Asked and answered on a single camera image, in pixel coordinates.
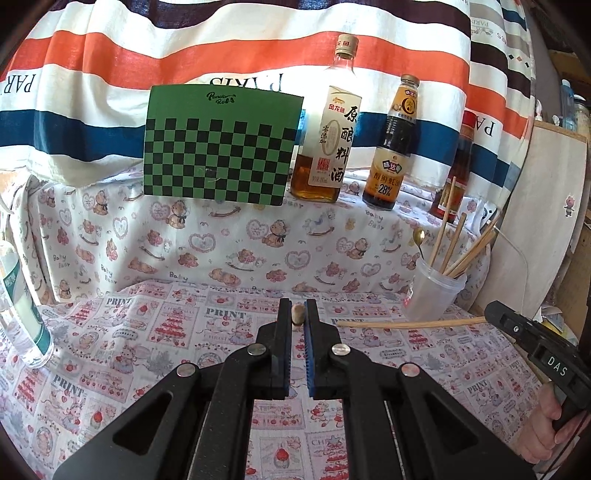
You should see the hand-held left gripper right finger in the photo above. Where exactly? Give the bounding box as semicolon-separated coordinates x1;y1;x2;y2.
305;298;539;480

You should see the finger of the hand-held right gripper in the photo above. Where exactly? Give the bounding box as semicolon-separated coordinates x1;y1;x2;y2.
485;301;532;354

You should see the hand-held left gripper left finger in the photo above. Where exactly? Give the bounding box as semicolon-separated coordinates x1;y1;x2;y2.
52;298;294;480

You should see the translucent plastic cup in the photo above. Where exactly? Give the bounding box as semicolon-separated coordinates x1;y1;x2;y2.
405;258;468;324

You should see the bunch of wooden chopsticks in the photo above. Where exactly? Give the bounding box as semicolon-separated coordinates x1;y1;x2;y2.
429;175;502;280

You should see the gold spoon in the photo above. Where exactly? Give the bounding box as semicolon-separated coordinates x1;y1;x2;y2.
412;227;428;268

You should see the person's right hand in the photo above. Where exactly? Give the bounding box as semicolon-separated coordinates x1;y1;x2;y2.
524;382;573;464

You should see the white board with cartoon sticker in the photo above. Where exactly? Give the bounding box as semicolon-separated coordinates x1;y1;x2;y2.
471;120;591;319

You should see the bear print cloth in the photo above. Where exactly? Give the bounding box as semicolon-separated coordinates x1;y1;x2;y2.
9;171;502;305

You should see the strawberry print tablecloth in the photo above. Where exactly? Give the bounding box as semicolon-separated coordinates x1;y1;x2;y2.
0;277;555;480

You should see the red cap sauce bottle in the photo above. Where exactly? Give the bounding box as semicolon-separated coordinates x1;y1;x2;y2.
428;110;476;223

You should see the dark sauce bottle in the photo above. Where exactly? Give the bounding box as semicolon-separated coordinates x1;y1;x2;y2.
361;74;421;212

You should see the green checkered board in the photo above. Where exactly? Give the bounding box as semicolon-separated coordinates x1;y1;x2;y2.
142;83;305;207

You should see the cooking wine bottle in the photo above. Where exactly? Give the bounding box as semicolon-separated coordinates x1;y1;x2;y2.
290;34;363;204

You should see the clear plastic bottle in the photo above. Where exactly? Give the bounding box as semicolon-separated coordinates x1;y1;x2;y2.
560;79;575;125

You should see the clear spray bottle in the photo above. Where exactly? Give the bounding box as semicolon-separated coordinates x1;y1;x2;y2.
0;240;55;368

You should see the white cable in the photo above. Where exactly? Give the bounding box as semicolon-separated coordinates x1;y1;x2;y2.
495;227;533;315

